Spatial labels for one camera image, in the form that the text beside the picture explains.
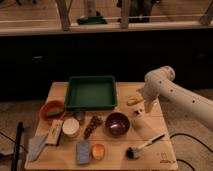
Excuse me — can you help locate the black dish brush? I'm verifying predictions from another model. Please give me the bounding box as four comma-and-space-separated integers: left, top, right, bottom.
126, 133, 165, 159

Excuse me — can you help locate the black stand at left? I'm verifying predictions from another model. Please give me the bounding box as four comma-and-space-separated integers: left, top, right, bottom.
11, 122, 24, 171

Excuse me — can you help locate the grey folded cloth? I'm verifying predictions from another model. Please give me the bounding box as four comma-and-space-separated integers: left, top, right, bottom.
27, 135, 47, 162

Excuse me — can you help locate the orange bowl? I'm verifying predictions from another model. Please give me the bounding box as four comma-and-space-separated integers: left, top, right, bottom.
39, 100, 65, 125

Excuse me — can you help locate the green plastic tray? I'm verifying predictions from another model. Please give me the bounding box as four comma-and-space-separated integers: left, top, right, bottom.
64, 76, 117, 110

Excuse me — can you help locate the black cable on floor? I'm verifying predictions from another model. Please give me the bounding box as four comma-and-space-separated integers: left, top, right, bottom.
169, 132, 213, 171

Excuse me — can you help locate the green base object background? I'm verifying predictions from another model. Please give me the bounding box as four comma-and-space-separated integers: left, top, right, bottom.
77, 12, 107, 25

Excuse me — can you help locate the blue grey sponge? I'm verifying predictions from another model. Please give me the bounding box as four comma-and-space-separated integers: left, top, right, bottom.
76, 141, 90, 165

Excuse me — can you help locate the white cup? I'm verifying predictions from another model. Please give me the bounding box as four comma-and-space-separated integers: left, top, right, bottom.
62, 118, 80, 137

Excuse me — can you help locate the purple bowl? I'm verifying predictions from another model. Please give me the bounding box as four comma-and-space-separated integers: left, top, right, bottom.
105, 112, 130, 137

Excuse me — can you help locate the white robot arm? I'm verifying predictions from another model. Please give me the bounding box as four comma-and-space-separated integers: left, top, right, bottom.
138, 66, 213, 132

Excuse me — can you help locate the beige box with black edge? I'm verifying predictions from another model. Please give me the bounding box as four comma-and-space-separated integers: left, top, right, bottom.
46, 120, 63, 145

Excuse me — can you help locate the green sponge in bowl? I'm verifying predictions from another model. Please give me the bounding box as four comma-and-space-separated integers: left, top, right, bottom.
46, 109, 64, 117

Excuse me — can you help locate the small metal can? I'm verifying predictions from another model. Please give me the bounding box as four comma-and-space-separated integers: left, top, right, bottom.
74, 110, 85, 125

